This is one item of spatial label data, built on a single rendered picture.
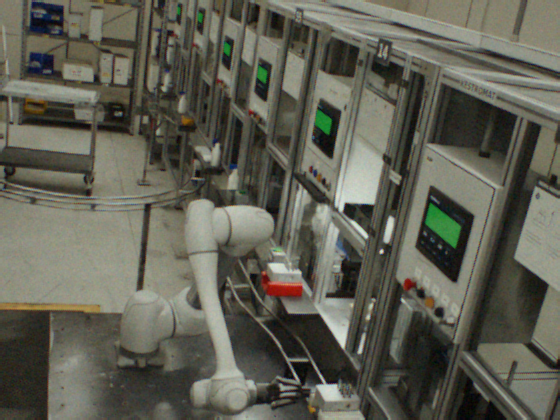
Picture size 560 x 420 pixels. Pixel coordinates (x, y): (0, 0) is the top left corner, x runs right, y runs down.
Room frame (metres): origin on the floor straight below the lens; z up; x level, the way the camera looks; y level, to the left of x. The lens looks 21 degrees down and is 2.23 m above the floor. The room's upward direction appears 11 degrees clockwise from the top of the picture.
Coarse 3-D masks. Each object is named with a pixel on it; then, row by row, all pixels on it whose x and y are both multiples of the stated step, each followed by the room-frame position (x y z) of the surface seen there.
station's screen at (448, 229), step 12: (432, 204) 2.05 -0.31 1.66; (444, 204) 1.99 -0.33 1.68; (432, 216) 2.03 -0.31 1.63; (444, 216) 1.97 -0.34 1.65; (456, 216) 1.92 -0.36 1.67; (432, 228) 2.02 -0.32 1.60; (444, 228) 1.96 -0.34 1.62; (456, 228) 1.90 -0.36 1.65; (420, 240) 2.07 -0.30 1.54; (432, 240) 2.00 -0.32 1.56; (444, 240) 1.95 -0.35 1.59; (456, 240) 1.89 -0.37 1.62; (432, 252) 1.99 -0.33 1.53; (444, 252) 1.93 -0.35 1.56; (456, 252) 1.88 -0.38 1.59; (444, 264) 1.92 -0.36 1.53
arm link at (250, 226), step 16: (224, 208) 2.34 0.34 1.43; (240, 208) 2.36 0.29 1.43; (256, 208) 2.40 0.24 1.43; (240, 224) 2.30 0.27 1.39; (256, 224) 2.34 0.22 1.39; (272, 224) 2.40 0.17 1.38; (240, 240) 2.31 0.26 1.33; (256, 240) 2.35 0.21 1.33; (224, 256) 2.39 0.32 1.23; (224, 272) 2.44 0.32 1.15; (192, 288) 2.53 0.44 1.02; (176, 304) 2.56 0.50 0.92; (192, 304) 2.53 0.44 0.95; (176, 320) 2.53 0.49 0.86; (192, 320) 2.53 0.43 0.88; (176, 336) 2.55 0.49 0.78
